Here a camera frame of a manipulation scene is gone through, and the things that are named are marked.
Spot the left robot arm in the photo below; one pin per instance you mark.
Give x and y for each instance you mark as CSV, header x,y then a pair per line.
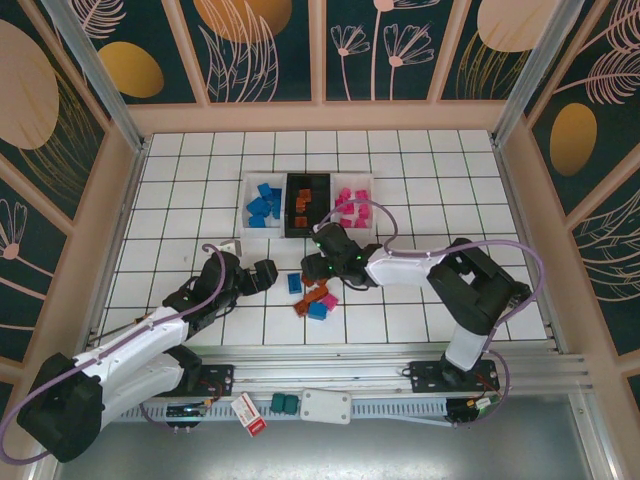
x,y
125,360

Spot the black plastic container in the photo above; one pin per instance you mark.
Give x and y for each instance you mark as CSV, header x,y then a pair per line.
x,y
320,205

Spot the white plastic container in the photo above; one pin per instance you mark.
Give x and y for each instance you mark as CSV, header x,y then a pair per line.
x,y
352,181
250,182

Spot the aluminium table edge strip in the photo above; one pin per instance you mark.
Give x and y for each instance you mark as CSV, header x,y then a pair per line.
x,y
125,225
520,225

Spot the green connector block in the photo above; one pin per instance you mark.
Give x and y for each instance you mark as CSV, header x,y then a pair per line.
x,y
289,404
276,403

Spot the white plastic box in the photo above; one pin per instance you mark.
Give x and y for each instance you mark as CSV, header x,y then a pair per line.
x,y
325,406

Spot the red and white tag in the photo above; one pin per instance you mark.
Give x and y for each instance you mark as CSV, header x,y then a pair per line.
x,y
250,414

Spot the small circuit board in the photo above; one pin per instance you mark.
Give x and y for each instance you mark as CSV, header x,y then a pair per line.
x,y
187,411
475,406

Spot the grey metal panel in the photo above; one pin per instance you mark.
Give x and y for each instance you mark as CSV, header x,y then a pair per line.
x,y
350,450

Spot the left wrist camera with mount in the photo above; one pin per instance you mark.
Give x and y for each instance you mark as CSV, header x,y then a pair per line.
x,y
231,247

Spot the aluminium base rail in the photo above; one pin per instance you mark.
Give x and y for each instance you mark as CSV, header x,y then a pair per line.
x,y
320,370

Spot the aluminium corner post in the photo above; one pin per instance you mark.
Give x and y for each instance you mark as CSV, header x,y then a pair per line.
x,y
96,70
532,70

